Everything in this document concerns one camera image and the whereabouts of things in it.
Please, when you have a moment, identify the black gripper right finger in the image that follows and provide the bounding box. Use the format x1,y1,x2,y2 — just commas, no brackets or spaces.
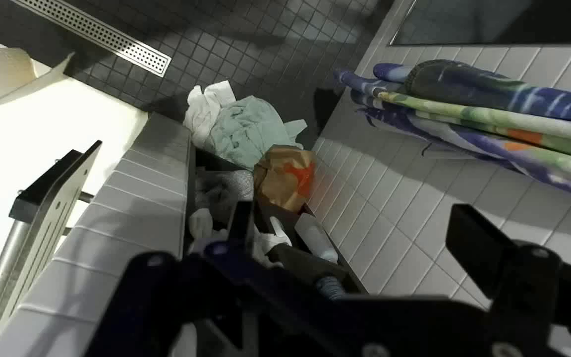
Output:
447,202,571,335

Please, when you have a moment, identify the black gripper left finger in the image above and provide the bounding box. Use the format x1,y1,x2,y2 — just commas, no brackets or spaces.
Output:
86,200,282,357

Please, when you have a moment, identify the white shower curtain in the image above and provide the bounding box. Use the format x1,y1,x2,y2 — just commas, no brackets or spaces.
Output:
0,21,76,119

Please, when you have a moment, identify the white bottle with cap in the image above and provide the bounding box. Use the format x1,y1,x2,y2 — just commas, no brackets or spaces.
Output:
189,206,217,253

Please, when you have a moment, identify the dark shelf unit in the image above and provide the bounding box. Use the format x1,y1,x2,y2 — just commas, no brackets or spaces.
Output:
185,144,369,301

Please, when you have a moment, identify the dark green tall bottle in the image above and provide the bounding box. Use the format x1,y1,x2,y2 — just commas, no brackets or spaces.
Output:
274,242,352,301

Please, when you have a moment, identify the blue green striped towel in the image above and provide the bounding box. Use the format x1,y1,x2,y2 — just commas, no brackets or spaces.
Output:
336,57,571,204

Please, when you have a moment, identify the tall white slim bottle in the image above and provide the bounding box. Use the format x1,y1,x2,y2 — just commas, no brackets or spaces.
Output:
294,210,342,265

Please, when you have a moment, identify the orange brown crumpled bag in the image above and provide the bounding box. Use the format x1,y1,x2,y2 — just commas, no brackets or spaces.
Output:
252,142,318,214

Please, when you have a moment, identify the white crumpled cloth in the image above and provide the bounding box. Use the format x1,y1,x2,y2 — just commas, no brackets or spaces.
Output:
181,79,239,150

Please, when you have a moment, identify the pale green crumpled cloth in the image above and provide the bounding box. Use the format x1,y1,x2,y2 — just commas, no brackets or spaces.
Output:
205,93,310,170

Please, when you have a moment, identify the metal linear floor drain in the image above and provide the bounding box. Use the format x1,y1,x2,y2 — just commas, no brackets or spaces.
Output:
13,0,173,79

